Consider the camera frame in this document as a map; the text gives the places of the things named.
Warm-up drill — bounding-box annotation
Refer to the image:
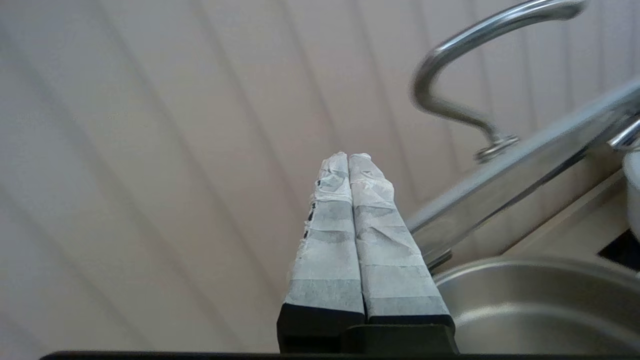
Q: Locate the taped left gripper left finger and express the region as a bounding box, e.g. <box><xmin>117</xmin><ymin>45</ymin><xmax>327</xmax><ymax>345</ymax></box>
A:
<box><xmin>277</xmin><ymin>152</ymin><xmax>367</xmax><ymax>353</ymax></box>

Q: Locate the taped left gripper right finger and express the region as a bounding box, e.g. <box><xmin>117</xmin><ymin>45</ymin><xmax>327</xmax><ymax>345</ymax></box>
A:
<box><xmin>348</xmin><ymin>153</ymin><xmax>456</xmax><ymax>331</ymax></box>

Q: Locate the glass lid white rim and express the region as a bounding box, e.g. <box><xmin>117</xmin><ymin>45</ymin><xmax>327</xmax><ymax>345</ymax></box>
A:
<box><xmin>404</xmin><ymin>0</ymin><xmax>640</xmax><ymax>274</ymax></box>

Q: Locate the white cooking pot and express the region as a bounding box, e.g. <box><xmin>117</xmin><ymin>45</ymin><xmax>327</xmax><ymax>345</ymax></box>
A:
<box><xmin>432</xmin><ymin>256</ymin><xmax>640</xmax><ymax>356</ymax></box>
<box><xmin>621</xmin><ymin>149</ymin><xmax>640</xmax><ymax>228</ymax></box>

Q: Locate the black glass cooktop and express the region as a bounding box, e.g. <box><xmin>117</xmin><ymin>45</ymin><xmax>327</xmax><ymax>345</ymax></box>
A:
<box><xmin>597</xmin><ymin>229</ymin><xmax>640</xmax><ymax>273</ymax></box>

